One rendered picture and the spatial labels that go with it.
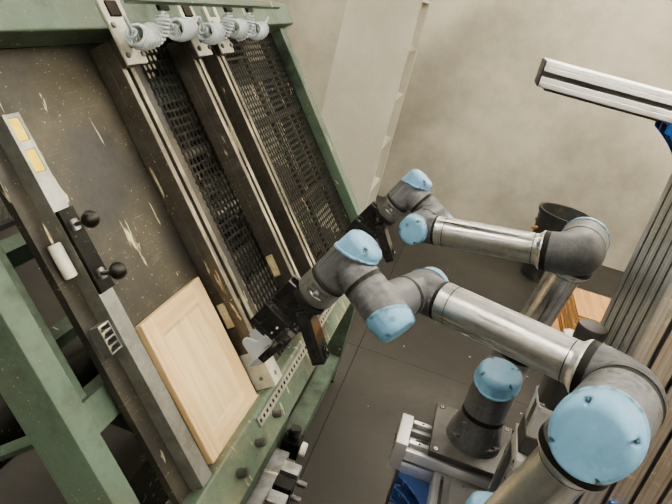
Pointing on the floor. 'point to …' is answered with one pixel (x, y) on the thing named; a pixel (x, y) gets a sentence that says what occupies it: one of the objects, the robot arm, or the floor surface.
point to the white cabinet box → (371, 86)
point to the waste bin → (549, 216)
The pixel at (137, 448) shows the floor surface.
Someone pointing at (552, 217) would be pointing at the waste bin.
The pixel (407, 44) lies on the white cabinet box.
